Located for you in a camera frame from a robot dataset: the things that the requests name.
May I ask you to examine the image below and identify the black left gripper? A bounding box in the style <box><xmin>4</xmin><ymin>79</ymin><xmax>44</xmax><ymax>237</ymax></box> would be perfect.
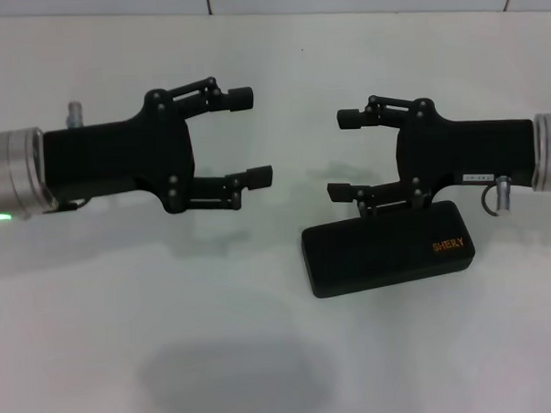
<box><xmin>38</xmin><ymin>73</ymin><xmax>276</xmax><ymax>221</ymax></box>

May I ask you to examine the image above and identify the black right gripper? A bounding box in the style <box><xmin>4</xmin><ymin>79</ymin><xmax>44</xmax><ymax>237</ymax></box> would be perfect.
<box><xmin>323</xmin><ymin>88</ymin><xmax>540</xmax><ymax>222</ymax></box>

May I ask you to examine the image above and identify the black glasses case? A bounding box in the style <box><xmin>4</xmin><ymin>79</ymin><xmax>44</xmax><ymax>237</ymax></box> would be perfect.
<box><xmin>298</xmin><ymin>199</ymin><xmax>478</xmax><ymax>301</ymax></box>

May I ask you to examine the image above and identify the right wrist silver plug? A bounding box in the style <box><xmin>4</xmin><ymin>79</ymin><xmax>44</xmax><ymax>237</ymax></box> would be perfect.
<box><xmin>493</xmin><ymin>175</ymin><xmax>514</xmax><ymax>216</ymax></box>

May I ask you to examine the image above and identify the wrist silver plug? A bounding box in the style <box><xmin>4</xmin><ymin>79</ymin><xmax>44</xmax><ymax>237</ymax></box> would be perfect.
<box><xmin>64</xmin><ymin>101</ymin><xmax>86</xmax><ymax>129</ymax></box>
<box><xmin>493</xmin><ymin>175</ymin><xmax>514</xmax><ymax>216</ymax></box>

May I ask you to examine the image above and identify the left wrist silver plug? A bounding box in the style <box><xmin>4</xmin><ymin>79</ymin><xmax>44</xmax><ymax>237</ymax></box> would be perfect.
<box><xmin>64</xmin><ymin>101</ymin><xmax>86</xmax><ymax>129</ymax></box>

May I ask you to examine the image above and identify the right arm dark cable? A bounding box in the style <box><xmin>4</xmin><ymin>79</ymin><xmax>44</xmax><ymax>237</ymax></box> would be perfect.
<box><xmin>479</xmin><ymin>183</ymin><xmax>510</xmax><ymax>217</ymax></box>

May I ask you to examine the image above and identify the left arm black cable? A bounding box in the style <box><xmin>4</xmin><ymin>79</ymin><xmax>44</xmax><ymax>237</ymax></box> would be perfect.
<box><xmin>44</xmin><ymin>198</ymin><xmax>92</xmax><ymax>214</ymax></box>

